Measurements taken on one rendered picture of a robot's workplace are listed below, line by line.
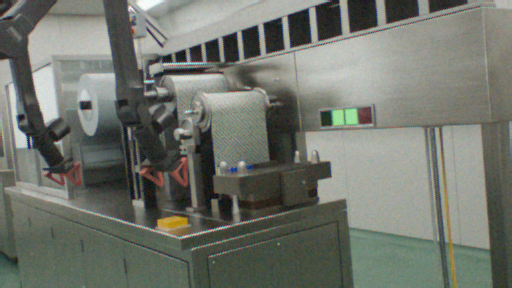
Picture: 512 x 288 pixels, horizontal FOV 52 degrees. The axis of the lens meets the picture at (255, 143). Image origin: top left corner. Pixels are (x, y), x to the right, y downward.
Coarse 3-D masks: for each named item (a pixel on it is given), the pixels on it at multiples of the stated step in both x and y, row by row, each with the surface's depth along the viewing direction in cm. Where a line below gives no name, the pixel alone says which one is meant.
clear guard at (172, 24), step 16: (144, 0) 258; (160, 0) 250; (176, 0) 243; (192, 0) 236; (208, 0) 230; (224, 0) 224; (240, 0) 218; (256, 0) 212; (160, 16) 264; (176, 16) 256; (192, 16) 248; (208, 16) 241; (176, 32) 269
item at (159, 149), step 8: (152, 144) 144; (160, 144) 146; (144, 152) 146; (152, 152) 144; (160, 152) 145; (168, 152) 149; (176, 152) 147; (152, 160) 146; (160, 160) 146; (168, 160) 145
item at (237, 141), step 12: (252, 120) 194; (264, 120) 197; (216, 132) 185; (228, 132) 188; (240, 132) 191; (252, 132) 194; (264, 132) 197; (216, 144) 185; (228, 144) 188; (240, 144) 191; (252, 144) 194; (264, 144) 197; (216, 156) 185; (228, 156) 188; (240, 156) 191; (252, 156) 194; (264, 156) 197; (216, 168) 185
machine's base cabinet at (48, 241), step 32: (32, 224) 308; (64, 224) 252; (96, 224) 214; (288, 224) 170; (320, 224) 178; (32, 256) 317; (64, 256) 258; (96, 256) 218; (128, 256) 189; (160, 256) 166; (192, 256) 150; (224, 256) 156; (256, 256) 163; (288, 256) 170; (320, 256) 178
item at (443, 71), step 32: (384, 32) 159; (416, 32) 150; (448, 32) 142; (480, 32) 135; (256, 64) 213; (288, 64) 197; (320, 64) 183; (352, 64) 171; (384, 64) 161; (416, 64) 151; (448, 64) 143; (480, 64) 136; (288, 96) 199; (320, 96) 185; (352, 96) 173; (384, 96) 162; (416, 96) 153; (448, 96) 144; (480, 96) 137; (288, 128) 201; (320, 128) 187; (352, 128) 174; (384, 128) 163
